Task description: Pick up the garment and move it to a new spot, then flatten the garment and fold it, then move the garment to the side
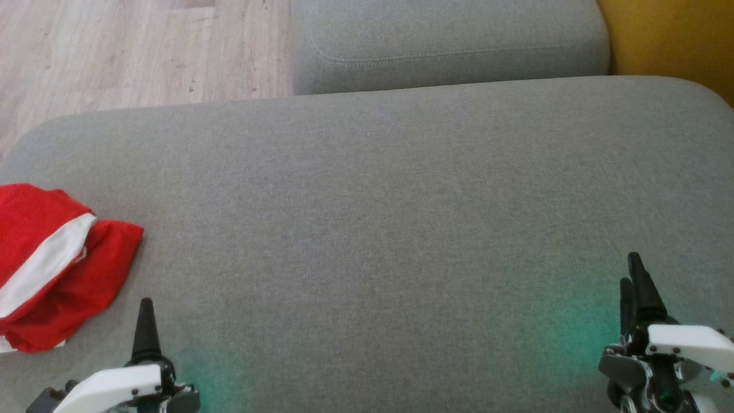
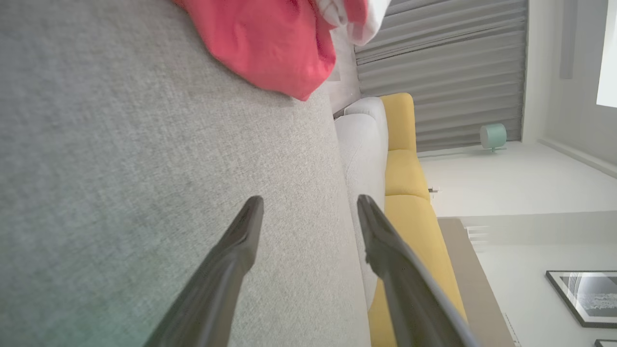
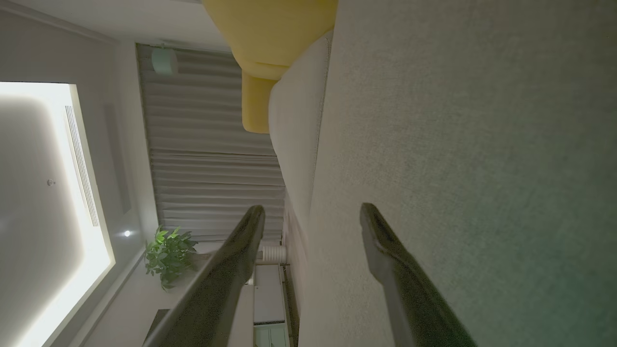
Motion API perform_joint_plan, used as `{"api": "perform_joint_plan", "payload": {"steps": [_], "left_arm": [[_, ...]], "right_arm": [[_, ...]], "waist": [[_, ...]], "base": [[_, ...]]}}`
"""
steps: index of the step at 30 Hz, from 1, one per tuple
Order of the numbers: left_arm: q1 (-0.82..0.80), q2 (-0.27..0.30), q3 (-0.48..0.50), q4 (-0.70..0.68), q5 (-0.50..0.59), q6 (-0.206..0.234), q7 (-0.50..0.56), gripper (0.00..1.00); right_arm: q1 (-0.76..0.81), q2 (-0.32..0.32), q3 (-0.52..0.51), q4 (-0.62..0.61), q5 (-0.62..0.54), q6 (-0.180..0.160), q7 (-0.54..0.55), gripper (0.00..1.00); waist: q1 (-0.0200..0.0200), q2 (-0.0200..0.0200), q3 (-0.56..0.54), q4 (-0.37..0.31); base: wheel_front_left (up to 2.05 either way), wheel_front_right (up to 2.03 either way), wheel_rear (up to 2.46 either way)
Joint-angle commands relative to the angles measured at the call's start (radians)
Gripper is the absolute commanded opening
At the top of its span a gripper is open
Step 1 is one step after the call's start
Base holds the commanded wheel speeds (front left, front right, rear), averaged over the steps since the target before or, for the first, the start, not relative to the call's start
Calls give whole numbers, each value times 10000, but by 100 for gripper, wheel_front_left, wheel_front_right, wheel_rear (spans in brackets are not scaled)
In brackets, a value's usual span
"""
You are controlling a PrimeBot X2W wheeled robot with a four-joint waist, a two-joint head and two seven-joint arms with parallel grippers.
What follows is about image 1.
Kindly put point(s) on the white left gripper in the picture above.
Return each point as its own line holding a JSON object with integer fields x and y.
{"x": 109, "y": 390}

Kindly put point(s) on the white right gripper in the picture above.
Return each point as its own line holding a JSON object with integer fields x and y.
{"x": 688, "y": 341}

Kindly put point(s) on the red cloth with white stripe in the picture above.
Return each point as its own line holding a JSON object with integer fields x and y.
{"x": 69, "y": 287}

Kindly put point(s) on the grey fabric sofa seat cushion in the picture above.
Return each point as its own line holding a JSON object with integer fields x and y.
{"x": 367, "y": 229}

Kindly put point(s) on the grey stitched sofa cushion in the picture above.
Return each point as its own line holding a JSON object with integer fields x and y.
{"x": 447, "y": 40}

